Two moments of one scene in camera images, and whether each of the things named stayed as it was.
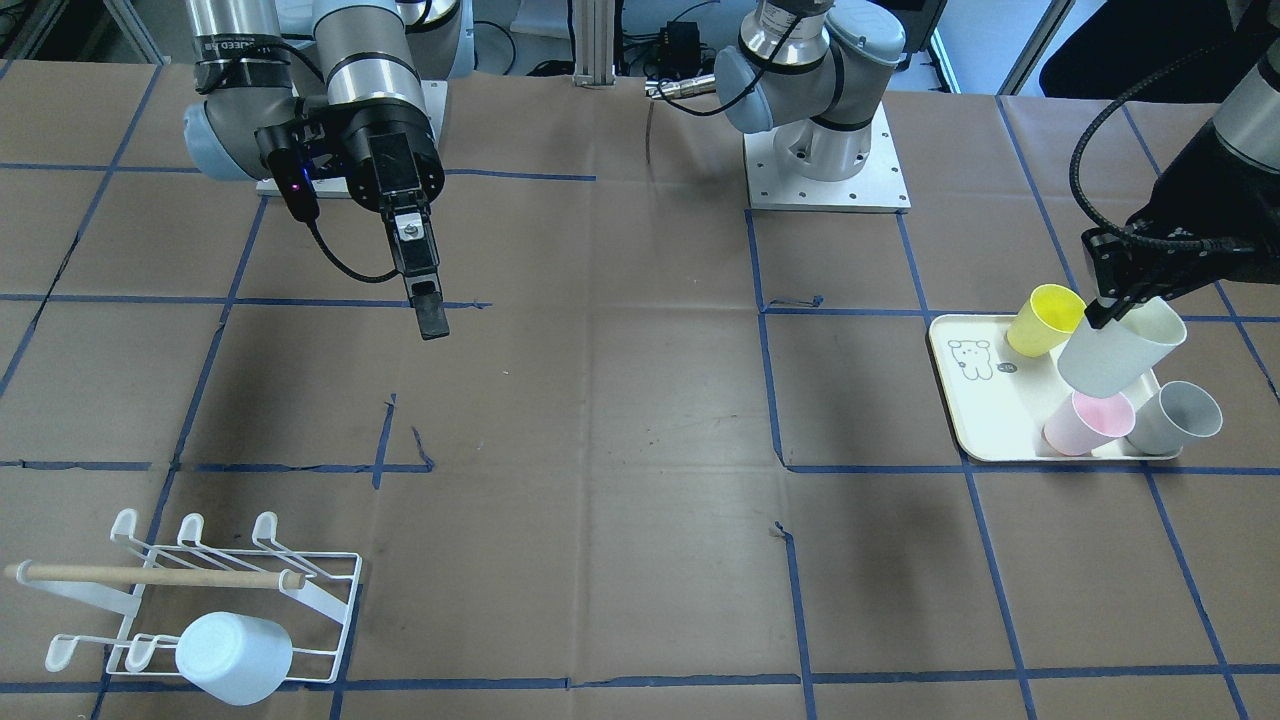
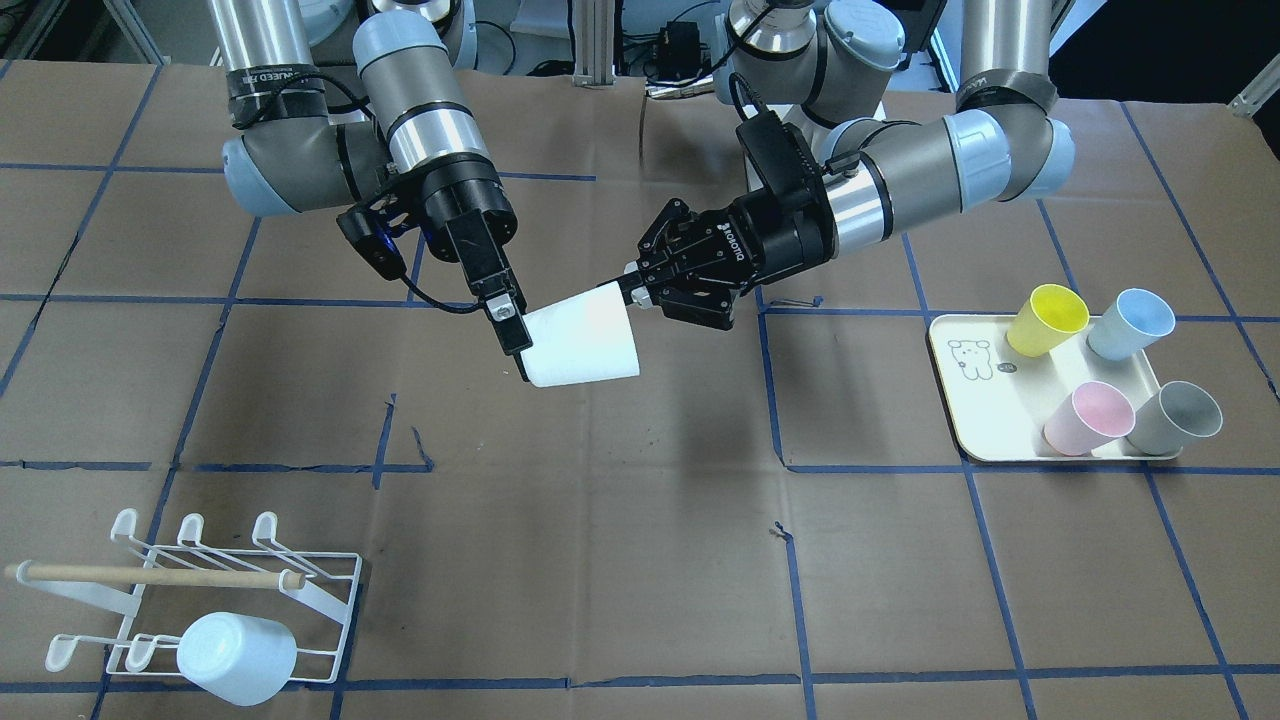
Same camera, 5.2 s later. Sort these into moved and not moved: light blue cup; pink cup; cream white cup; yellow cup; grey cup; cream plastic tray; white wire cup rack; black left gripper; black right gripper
Moved: cream white cup; black left gripper; black right gripper
Not moved: pink cup; yellow cup; white wire cup rack; light blue cup; grey cup; cream plastic tray
